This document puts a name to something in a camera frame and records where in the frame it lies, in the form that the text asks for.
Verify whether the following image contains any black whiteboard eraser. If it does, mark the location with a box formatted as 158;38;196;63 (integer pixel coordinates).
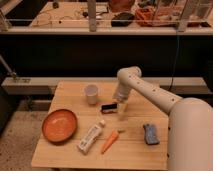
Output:
101;103;118;114

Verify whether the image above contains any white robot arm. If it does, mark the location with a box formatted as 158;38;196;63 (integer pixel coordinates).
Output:
114;66;213;171

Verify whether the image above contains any white ceramic cup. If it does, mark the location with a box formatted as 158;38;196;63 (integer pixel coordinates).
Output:
84;84;98;105

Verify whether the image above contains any orange toy carrot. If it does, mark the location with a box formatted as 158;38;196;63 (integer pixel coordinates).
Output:
101;130;123;154

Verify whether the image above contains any blue sponge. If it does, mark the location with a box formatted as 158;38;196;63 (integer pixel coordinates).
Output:
143;124;160;145

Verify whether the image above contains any white tube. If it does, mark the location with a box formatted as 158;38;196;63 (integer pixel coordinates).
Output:
77;120;106;154

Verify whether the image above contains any orange bowl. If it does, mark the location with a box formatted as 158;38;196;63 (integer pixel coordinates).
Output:
42;109;77;143

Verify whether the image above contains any black bag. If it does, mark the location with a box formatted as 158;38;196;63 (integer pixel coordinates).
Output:
111;12;134;27

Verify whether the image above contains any grey metal post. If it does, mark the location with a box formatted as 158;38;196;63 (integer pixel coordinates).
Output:
87;0;96;32

